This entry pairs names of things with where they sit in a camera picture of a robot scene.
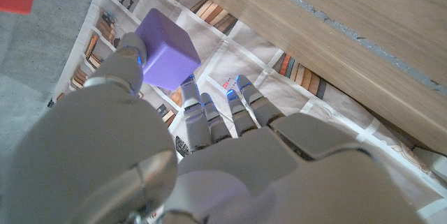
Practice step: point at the purple magnetic cube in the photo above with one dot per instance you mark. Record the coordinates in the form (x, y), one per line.
(167, 53)

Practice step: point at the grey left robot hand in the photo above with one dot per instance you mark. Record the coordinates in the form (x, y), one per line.
(244, 168)

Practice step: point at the printed bookshelf backdrop cloth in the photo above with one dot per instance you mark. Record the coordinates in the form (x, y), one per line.
(244, 63)

